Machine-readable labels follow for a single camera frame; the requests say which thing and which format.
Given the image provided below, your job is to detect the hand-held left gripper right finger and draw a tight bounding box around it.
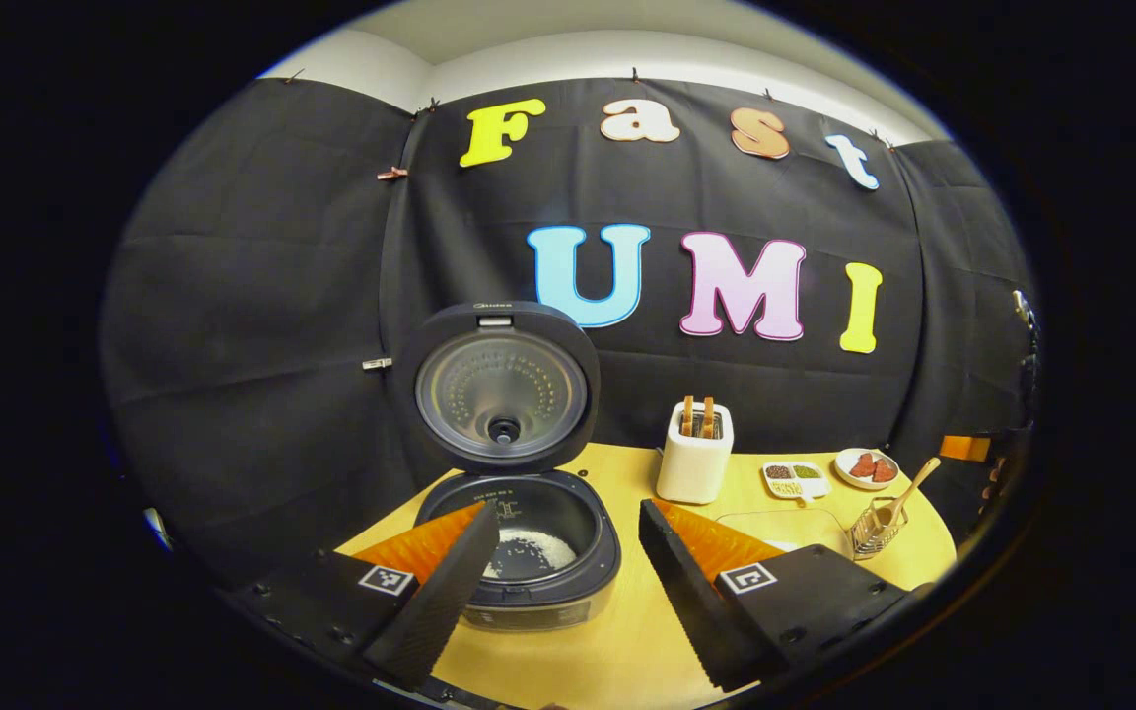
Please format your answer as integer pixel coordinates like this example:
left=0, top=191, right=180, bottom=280
left=639, top=499, right=924, bottom=693

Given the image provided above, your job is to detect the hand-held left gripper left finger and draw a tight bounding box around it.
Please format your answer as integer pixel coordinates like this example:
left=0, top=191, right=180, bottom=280
left=233, top=501, right=502, bottom=689

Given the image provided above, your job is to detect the wooden spoon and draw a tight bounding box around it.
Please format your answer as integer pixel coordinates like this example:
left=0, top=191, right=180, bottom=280
left=872, top=457, right=942, bottom=529

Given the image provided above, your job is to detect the clear container of white rice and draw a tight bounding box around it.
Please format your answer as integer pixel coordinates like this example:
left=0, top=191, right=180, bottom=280
left=716, top=508, right=855, bottom=558

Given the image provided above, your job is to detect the metal wire chopstick holder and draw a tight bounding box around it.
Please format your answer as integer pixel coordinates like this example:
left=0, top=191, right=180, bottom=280
left=848, top=496, right=909, bottom=561

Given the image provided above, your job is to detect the black rice cooker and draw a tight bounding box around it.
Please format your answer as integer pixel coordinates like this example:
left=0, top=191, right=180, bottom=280
left=392, top=301, right=622, bottom=632

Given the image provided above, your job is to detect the white round plate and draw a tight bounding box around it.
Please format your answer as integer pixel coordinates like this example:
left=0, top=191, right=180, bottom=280
left=834, top=448, right=901, bottom=491

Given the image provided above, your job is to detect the white toaster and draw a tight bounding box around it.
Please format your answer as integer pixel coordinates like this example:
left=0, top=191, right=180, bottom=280
left=656, top=401, right=735, bottom=505

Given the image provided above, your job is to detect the white divided bean dish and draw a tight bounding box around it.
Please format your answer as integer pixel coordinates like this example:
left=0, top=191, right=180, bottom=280
left=761, top=461, right=832, bottom=504

